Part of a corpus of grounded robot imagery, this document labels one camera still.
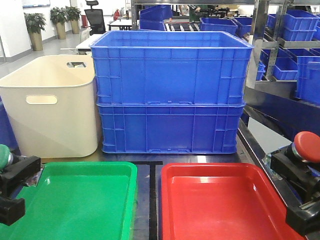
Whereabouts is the red mushroom push button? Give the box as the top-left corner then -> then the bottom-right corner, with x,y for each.
292,131 -> 320,163

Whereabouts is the upper blue stacking crate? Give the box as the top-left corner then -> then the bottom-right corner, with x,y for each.
90,30 -> 253,105

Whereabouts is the blue stacking crate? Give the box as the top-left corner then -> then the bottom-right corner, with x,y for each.
90,30 -> 253,105
97,103 -> 245,154

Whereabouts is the green mushroom push button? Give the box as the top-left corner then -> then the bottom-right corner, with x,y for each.
0,144 -> 14,172

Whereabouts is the stainless steel shelf rack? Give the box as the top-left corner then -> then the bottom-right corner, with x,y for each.
199,0 -> 320,152

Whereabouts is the cream plastic basket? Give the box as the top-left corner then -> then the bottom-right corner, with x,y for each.
0,55 -> 100,159

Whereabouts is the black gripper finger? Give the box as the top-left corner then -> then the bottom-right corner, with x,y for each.
270,146 -> 320,203
0,196 -> 26,226
285,201 -> 320,236
0,154 -> 41,198

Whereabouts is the red plastic tray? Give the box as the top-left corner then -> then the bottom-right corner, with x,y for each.
161,163 -> 301,240

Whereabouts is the potted plant far left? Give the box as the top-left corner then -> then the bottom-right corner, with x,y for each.
24,13 -> 46,51

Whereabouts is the green plastic tray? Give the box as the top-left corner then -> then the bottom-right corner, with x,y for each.
0,161 -> 138,240

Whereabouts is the potted plant right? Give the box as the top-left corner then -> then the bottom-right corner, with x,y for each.
65,6 -> 81,34

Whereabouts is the potted plant middle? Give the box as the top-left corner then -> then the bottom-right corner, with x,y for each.
50,7 -> 67,40

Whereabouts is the potted plant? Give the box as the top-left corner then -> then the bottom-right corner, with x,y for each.
65,6 -> 81,34
50,7 -> 67,40
24,13 -> 46,51

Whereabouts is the black office chair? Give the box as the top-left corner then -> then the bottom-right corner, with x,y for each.
84,0 -> 106,36

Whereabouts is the lower blue stacking crate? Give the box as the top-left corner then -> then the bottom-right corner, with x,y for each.
97,103 -> 245,154

